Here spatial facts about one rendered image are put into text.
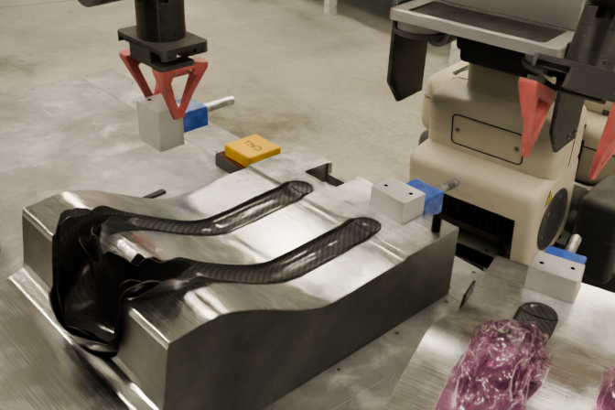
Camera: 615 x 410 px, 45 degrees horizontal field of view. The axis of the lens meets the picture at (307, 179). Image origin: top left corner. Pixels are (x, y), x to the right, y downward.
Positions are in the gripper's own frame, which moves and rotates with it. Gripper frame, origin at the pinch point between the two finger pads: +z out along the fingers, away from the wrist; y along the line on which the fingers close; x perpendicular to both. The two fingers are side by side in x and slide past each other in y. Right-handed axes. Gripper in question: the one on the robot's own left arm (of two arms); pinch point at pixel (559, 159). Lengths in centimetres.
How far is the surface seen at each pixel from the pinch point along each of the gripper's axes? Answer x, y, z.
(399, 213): -1.0, -13.9, 10.9
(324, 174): 5.6, -28.6, 10.9
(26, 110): 5, -88, 20
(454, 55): 290, -149, -37
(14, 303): -29, -36, 29
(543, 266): 3.4, 1.3, 10.9
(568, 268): 4.7, 3.5, 10.3
